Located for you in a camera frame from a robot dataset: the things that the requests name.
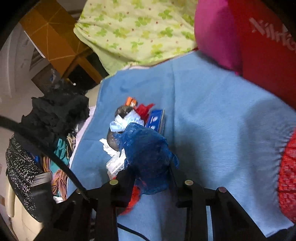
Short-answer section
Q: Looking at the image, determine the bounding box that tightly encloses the black white dotted garment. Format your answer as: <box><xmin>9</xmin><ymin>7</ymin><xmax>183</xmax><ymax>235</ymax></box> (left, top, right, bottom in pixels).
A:
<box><xmin>6</xmin><ymin>136</ymin><xmax>54</xmax><ymax>223</ymax></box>

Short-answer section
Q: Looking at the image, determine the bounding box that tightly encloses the red plastic mesh basket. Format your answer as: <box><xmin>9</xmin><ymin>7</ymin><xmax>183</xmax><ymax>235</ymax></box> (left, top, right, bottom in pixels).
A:
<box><xmin>277</xmin><ymin>131</ymin><xmax>296</xmax><ymax>223</ymax></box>

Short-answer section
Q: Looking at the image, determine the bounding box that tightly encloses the black cable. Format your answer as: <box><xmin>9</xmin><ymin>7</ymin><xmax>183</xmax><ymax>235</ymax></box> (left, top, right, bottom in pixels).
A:
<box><xmin>0</xmin><ymin>115</ymin><xmax>90</xmax><ymax>201</ymax></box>

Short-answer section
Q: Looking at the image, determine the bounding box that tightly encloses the magenta pillow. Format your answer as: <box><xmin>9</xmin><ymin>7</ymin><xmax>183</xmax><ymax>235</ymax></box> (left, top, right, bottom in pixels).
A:
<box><xmin>194</xmin><ymin>0</ymin><xmax>242</xmax><ymax>75</ymax></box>

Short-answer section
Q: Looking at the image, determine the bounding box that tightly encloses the orange wooden pillar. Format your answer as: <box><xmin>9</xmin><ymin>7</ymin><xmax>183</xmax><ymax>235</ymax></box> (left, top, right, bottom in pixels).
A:
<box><xmin>20</xmin><ymin>1</ymin><xmax>102</xmax><ymax>83</ymax></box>

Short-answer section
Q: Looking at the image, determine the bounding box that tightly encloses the teal cloth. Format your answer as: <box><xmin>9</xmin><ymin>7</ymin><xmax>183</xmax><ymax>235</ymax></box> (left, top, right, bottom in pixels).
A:
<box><xmin>50</xmin><ymin>139</ymin><xmax>70</xmax><ymax>174</ymax></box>

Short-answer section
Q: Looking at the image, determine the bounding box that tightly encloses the green clover quilt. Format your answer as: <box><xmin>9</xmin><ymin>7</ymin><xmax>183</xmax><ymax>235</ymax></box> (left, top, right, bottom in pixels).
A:
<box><xmin>74</xmin><ymin>0</ymin><xmax>198</xmax><ymax>75</ymax></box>

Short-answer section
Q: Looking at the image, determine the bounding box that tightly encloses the blue plastic bag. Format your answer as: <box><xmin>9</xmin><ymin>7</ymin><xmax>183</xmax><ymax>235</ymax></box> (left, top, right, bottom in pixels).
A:
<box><xmin>113</xmin><ymin>123</ymin><xmax>180</xmax><ymax>195</ymax></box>

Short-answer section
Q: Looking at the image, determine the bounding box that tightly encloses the orange wrapper bundle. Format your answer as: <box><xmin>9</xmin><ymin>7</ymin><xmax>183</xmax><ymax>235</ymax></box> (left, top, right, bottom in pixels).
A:
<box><xmin>125</xmin><ymin>96</ymin><xmax>137</xmax><ymax>108</ymax></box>

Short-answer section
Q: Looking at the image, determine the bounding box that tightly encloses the blue cardboard box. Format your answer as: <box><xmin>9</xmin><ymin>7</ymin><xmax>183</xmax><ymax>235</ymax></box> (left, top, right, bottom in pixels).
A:
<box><xmin>145</xmin><ymin>109</ymin><xmax>165</xmax><ymax>135</ymax></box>

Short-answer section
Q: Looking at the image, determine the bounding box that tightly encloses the red Nilrich paper bag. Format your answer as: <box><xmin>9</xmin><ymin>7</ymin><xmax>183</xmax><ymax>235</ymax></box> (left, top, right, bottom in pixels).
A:
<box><xmin>228</xmin><ymin>1</ymin><xmax>295</xmax><ymax>108</ymax></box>

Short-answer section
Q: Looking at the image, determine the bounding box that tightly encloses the striped orange cloth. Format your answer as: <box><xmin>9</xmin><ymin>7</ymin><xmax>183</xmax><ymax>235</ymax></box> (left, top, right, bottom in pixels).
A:
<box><xmin>43</xmin><ymin>157</ymin><xmax>68</xmax><ymax>203</ymax></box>

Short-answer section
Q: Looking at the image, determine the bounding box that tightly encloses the white paper scrap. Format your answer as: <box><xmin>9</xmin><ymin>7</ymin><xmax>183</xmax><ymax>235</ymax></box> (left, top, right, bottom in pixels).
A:
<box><xmin>99</xmin><ymin>138</ymin><xmax>126</xmax><ymax>180</ymax></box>

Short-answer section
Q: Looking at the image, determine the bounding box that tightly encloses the light blue blanket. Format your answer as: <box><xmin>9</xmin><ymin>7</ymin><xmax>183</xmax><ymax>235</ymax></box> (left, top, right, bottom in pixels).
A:
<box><xmin>71</xmin><ymin>52</ymin><xmax>295</xmax><ymax>237</ymax></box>

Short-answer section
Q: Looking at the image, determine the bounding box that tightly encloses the black lace garment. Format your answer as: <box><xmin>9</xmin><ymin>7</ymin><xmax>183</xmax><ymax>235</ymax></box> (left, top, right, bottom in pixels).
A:
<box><xmin>20</xmin><ymin>82</ymin><xmax>89</xmax><ymax>151</ymax></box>

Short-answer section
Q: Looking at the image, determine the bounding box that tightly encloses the black plastic bag bundle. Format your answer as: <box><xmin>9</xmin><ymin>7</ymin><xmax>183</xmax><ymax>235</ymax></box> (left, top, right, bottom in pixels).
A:
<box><xmin>106</xmin><ymin>105</ymin><xmax>133</xmax><ymax>151</ymax></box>

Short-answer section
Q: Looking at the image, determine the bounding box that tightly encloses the red mesh ribbon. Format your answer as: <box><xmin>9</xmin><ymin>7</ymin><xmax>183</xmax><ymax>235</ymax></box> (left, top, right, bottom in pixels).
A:
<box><xmin>135</xmin><ymin>103</ymin><xmax>154</xmax><ymax>123</ymax></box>

